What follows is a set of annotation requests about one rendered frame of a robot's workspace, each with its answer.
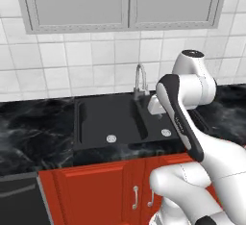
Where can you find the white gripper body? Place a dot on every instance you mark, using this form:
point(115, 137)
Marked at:
point(156, 104)

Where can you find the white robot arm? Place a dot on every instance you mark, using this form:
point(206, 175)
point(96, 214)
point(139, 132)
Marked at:
point(221, 168)

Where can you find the black double sink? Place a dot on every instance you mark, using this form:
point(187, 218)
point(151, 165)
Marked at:
point(109, 120)

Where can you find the silver tap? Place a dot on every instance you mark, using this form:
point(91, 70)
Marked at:
point(140, 81)

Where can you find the red base cupboard door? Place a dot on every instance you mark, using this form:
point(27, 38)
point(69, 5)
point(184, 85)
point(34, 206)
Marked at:
point(93, 196)
point(154, 165)

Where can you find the black dishwasher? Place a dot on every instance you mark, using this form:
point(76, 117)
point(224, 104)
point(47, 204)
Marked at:
point(19, 203)

